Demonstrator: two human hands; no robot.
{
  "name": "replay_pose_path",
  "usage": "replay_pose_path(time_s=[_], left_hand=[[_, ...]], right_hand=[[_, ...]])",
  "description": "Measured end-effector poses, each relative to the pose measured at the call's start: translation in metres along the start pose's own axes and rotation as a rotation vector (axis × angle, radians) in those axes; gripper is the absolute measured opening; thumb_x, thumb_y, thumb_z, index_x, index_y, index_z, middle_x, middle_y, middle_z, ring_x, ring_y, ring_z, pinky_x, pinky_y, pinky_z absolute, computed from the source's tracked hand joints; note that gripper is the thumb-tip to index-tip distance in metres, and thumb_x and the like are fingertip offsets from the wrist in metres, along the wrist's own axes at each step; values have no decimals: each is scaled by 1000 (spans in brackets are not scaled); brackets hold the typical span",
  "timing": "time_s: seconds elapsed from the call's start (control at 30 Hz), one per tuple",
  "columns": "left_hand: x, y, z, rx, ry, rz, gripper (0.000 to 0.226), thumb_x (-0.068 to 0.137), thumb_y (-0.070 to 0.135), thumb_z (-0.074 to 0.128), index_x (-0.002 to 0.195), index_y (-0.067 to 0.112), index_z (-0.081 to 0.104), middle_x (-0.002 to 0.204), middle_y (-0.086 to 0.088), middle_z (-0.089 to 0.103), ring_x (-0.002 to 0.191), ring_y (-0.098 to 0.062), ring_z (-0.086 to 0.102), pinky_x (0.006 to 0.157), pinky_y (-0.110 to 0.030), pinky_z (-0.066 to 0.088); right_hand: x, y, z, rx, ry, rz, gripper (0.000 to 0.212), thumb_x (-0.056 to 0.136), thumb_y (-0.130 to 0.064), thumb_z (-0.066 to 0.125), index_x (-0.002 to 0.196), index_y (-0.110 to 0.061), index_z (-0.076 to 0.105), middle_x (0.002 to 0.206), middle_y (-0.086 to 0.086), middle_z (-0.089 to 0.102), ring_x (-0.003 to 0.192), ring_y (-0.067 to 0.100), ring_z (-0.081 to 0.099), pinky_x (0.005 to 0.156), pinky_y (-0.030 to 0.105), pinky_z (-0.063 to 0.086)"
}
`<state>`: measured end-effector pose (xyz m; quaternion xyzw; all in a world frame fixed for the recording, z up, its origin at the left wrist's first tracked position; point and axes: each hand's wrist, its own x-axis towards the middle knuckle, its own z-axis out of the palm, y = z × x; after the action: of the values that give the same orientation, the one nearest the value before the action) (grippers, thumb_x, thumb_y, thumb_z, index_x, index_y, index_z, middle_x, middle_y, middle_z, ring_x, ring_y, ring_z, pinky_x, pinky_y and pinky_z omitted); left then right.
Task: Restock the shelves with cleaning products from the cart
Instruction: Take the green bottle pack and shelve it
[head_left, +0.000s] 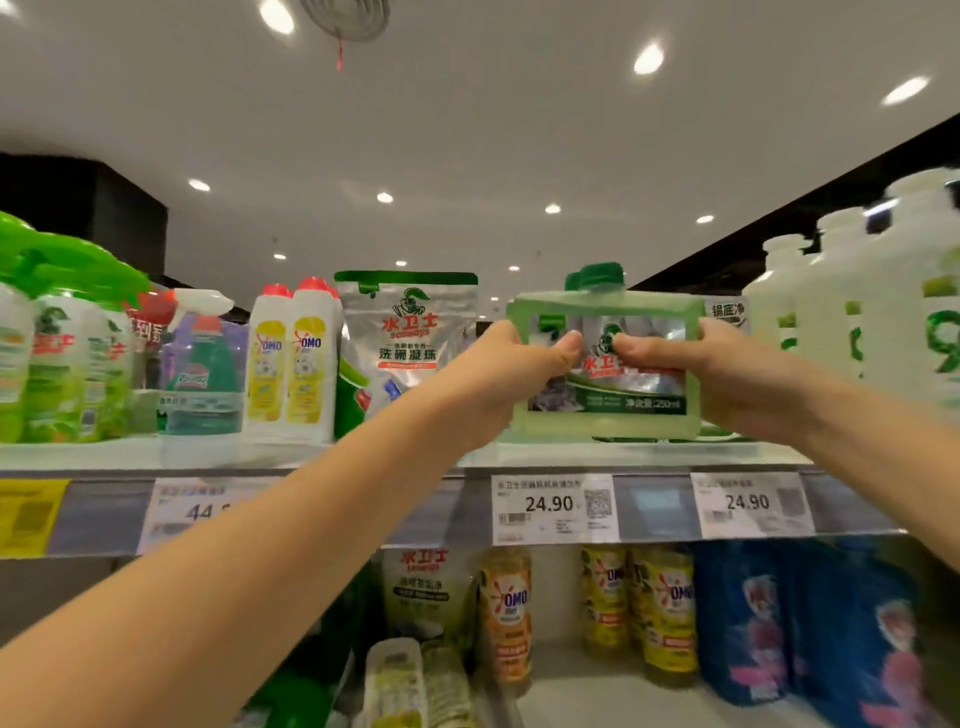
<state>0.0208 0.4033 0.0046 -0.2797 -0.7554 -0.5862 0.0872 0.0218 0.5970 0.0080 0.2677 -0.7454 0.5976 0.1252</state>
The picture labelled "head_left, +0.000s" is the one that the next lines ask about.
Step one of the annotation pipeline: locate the person's left hand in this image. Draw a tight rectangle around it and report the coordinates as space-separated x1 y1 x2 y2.
435 318 587 452

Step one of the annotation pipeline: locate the person's right hand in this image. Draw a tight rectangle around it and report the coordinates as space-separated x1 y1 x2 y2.
612 318 819 447

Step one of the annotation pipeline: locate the small green white cleaner pouch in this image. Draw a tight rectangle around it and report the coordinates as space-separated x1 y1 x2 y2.
702 292 750 330

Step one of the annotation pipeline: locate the large green white cleaner pouch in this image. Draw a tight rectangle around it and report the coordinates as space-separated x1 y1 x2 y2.
331 268 483 443

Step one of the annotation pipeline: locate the green cleaner box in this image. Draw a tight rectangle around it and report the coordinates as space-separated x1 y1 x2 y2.
505 261 708 446

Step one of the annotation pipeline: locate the white red-capped cleaner bottle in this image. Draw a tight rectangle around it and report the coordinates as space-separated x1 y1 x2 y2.
243 282 299 431
283 274 345 438

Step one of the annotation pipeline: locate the white green-print cleaner pouch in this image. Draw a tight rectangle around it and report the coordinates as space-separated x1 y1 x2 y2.
378 546 483 650

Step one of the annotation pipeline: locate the blue pump cleaner bottle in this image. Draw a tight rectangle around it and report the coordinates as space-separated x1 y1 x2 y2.
786 540 960 728

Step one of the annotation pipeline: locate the slim white red-capped bottle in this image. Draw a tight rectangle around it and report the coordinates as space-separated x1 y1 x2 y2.
358 636 431 728
423 643 480 728

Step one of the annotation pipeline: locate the dark green cleaner bottle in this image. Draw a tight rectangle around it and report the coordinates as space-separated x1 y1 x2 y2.
244 570 380 728

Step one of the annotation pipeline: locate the row of green pump bottles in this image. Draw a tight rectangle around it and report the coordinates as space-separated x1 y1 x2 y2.
0 210 153 446

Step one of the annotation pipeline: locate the person's right forearm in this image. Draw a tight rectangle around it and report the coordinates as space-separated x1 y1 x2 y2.
795 375 960 572

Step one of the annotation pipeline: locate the person's left forearm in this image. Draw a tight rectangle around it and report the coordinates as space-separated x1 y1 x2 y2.
0 375 482 728

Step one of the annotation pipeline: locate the white price tag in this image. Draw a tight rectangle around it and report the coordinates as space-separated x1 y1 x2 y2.
688 471 818 543
135 475 290 558
490 472 621 548

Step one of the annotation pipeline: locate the round ceiling vent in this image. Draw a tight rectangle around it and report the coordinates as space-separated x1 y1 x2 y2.
298 0 393 44

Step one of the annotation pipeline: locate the yellow price tag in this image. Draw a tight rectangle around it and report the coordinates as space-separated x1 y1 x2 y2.
0 477 71 561

